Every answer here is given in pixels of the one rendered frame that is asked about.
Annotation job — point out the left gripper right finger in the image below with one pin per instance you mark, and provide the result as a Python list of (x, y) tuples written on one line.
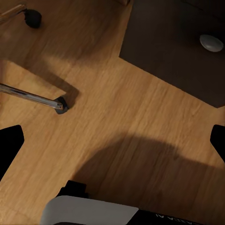
[(217, 139)]

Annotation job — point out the swivel chair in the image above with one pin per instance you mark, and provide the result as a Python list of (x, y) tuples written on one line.
[(33, 19)]

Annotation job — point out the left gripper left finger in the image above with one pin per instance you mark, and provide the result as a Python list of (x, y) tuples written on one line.
[(11, 140)]

